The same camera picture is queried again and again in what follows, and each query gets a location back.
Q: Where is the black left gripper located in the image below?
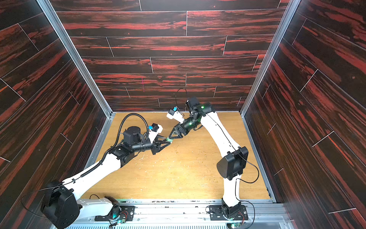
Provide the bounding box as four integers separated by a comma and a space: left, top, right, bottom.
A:
131, 135, 170, 156

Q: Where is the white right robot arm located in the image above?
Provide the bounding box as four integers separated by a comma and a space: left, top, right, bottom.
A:
167, 97, 248, 219

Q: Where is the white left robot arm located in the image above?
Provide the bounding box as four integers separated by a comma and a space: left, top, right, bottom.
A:
41, 124, 172, 229

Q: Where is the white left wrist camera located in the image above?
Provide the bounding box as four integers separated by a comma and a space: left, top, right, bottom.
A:
148, 123, 163, 143

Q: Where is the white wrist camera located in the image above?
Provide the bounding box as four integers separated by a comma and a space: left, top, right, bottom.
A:
148, 123, 163, 143
166, 106, 185, 124

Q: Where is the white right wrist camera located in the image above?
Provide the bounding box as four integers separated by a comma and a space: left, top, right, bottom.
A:
166, 106, 185, 124

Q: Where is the black corrugated left cable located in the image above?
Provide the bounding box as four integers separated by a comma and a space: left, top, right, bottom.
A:
79, 113, 149, 178

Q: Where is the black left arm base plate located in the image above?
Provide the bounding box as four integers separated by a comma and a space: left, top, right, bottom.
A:
94, 205, 135, 223

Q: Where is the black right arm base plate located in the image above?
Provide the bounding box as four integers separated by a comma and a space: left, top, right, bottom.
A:
205, 204, 249, 221

